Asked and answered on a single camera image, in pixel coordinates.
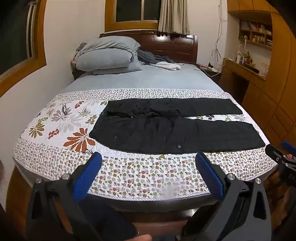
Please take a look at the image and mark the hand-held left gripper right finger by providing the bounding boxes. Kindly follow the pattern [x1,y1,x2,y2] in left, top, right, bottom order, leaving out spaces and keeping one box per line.
[195,152,272,241]

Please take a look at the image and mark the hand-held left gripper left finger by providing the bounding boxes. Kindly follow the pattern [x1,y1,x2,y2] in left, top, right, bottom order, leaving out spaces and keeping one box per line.
[26,152,103,241]

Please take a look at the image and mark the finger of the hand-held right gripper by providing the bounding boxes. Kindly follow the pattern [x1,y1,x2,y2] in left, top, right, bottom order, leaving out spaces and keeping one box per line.
[281,140,296,154]
[265,145,286,163]

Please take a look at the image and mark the black pants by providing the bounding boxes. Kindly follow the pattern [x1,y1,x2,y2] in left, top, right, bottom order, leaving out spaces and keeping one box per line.
[89,98,266,155]

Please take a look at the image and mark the floral leaf print quilt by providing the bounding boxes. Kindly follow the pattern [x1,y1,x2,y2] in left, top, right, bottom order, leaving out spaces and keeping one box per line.
[13,89,278,201]

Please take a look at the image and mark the wooden wardrobe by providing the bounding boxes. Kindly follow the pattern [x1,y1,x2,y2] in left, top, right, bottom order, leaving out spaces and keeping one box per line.
[227,0,296,150]

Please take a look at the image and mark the wooden bed footboard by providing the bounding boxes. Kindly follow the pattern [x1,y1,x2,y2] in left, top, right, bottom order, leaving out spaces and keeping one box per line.
[6,162,279,234]

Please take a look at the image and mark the wooden desk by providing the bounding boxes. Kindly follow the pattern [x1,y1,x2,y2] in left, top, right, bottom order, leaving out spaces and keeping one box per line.
[219,58,267,103]

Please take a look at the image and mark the light blue bed sheet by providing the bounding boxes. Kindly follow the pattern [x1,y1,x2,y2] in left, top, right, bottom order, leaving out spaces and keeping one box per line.
[62,62,225,98]

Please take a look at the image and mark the power strip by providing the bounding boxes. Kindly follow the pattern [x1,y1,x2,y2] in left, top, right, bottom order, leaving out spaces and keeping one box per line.
[196,63,221,73]

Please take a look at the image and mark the white towel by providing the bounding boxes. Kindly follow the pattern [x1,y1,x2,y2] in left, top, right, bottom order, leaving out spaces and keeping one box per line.
[150,61,181,71]

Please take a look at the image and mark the grey blanket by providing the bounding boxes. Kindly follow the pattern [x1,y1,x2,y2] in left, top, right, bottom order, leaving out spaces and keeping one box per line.
[137,49,175,66]

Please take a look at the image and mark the dark wooden headboard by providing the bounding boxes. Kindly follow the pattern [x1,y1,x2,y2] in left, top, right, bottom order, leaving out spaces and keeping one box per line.
[99,32,199,65]

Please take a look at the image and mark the large wooden framed window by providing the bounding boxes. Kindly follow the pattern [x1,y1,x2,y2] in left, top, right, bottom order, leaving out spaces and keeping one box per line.
[0,0,48,98]

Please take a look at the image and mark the beige pleated curtain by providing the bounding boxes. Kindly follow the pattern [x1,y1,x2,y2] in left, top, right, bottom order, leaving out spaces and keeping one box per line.
[158,0,191,35]

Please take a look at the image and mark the hanging wall cables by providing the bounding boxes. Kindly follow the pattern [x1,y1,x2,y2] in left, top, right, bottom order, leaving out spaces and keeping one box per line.
[214,0,228,61]

